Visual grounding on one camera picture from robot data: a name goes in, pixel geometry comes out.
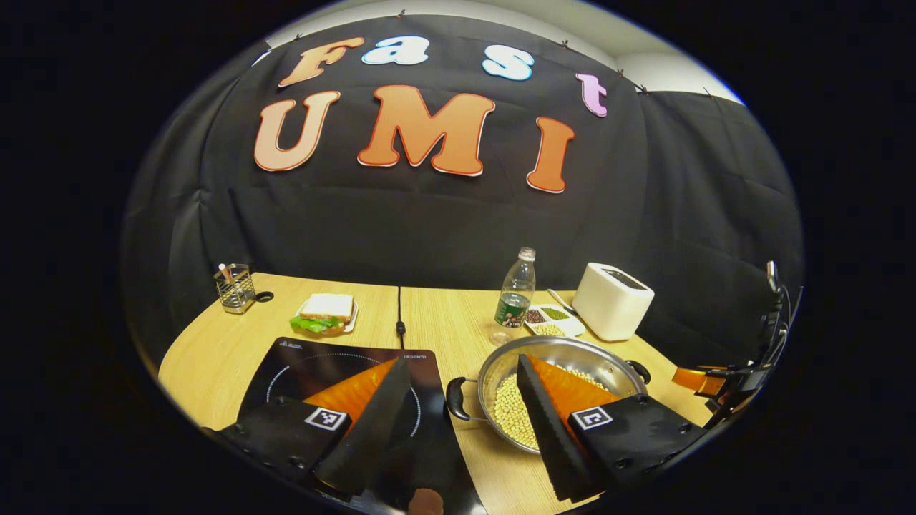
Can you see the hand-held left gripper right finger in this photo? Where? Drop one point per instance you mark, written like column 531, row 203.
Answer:
column 547, row 436

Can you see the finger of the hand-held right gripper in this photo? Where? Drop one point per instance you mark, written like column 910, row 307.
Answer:
column 694, row 379

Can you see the white divided bean tray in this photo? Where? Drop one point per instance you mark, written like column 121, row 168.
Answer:
column 569, row 327

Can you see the pile of soybeans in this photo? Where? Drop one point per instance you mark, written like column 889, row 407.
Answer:
column 509, row 415

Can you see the white toaster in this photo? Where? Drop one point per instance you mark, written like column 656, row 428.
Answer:
column 608, row 304

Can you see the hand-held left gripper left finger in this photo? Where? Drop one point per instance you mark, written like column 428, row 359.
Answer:
column 372, row 436

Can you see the black induction cooktop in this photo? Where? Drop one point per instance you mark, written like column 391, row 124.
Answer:
column 300, row 368

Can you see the small stick utensil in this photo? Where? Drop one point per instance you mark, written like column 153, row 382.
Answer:
column 225, row 272

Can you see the black backdrop cloth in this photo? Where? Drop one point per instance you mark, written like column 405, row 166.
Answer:
column 429, row 229

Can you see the sandwich with lettuce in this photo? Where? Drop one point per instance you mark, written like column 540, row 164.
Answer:
column 325, row 307

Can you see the clear plastic water bottle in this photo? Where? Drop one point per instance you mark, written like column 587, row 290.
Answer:
column 517, row 293

